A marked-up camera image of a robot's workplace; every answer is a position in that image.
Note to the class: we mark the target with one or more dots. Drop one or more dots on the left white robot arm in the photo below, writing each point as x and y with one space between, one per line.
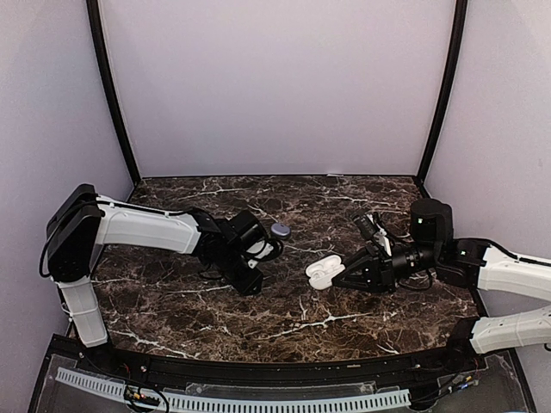
87 220

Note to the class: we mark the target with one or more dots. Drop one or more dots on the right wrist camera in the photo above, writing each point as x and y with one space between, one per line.
371 231

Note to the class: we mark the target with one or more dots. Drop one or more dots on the white slotted cable duct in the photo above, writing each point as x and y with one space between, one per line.
225 398

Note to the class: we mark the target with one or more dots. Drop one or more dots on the right black frame post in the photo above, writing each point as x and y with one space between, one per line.
442 102

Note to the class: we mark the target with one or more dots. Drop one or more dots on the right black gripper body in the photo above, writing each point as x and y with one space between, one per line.
385 273

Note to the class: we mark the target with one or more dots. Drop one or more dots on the black frame post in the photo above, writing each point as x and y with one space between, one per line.
442 102
108 85

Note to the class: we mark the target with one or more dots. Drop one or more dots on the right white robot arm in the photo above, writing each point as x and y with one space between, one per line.
470 263

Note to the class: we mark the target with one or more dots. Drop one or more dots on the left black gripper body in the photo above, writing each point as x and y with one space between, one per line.
240 281

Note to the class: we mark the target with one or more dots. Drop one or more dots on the purple grey earbud case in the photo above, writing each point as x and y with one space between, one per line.
280 230

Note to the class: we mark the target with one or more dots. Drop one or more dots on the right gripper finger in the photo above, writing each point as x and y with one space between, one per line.
357 258
356 278

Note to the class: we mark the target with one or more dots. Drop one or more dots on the black front rail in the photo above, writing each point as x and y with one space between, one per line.
417 369

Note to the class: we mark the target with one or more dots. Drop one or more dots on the left black frame post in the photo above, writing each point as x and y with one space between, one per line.
108 85

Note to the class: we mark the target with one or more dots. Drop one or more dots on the white earbud charging case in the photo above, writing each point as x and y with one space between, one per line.
321 272

